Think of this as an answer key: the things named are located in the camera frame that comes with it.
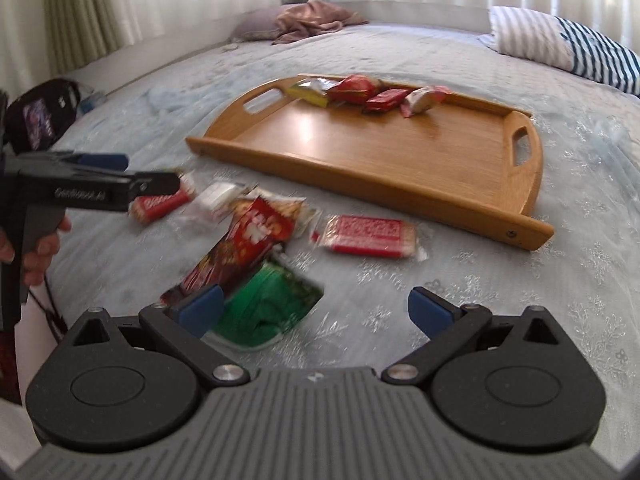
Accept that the yellow Americ cracker pack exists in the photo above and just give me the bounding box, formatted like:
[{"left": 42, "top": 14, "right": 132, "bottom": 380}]
[{"left": 285, "top": 77, "right": 344, "bottom": 108}]

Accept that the striped pillow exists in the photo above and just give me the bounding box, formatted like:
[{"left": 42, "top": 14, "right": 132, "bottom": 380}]
[{"left": 482, "top": 6, "right": 639, "bottom": 96}]

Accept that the gold snack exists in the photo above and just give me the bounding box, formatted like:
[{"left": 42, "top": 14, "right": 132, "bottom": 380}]
[{"left": 129, "top": 174, "right": 196, "bottom": 226}]

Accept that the white pink pastry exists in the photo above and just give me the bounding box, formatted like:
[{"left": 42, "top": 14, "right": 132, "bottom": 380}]
[{"left": 183, "top": 181, "right": 248, "bottom": 223}]

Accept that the red foil snack bar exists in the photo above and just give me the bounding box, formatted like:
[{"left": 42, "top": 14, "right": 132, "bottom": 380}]
[{"left": 362, "top": 88, "right": 411, "bottom": 114}]

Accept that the light blue lace bedspread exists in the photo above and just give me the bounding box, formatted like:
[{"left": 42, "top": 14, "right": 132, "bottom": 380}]
[{"left": 61, "top": 25, "right": 639, "bottom": 466}]

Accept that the long red chocolate wafer bar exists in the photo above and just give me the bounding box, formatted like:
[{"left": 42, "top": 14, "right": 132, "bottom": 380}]
[{"left": 160, "top": 198, "right": 294, "bottom": 306}]

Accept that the pink crumpled blanket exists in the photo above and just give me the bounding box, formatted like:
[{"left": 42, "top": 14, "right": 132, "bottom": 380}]
[{"left": 273, "top": 0, "right": 369, "bottom": 44}]

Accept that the person left hand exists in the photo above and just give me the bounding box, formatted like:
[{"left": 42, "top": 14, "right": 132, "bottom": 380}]
[{"left": 0, "top": 214, "right": 72, "bottom": 286}]

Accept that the red clear biscuit pack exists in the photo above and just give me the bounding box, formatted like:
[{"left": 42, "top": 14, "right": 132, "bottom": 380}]
[{"left": 310, "top": 214, "right": 422, "bottom": 259}]

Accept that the black bag on floor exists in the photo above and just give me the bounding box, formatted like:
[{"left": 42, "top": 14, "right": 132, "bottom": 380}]
[{"left": 3, "top": 78, "right": 80, "bottom": 155}]

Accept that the purple pillow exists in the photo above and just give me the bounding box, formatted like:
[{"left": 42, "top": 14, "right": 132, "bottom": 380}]
[{"left": 230, "top": 4, "right": 290, "bottom": 42}]

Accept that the brown almond snack pack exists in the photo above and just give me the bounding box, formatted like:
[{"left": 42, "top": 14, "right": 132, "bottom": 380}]
[{"left": 230, "top": 186, "right": 320, "bottom": 238}]

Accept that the wooden serving tray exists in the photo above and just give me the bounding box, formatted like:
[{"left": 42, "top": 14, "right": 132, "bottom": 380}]
[{"left": 186, "top": 76, "right": 554, "bottom": 250}]

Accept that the green snack packet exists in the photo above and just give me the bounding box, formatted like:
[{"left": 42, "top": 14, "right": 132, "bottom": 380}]
[{"left": 209, "top": 259, "right": 324, "bottom": 350}]

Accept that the red pillow snack bag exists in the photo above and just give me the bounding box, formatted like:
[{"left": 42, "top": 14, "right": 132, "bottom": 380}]
[{"left": 326, "top": 74, "right": 385, "bottom": 105}]

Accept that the red white small snack packet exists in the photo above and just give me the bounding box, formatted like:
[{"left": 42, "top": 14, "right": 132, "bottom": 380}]
[{"left": 400, "top": 86, "right": 451, "bottom": 118}]

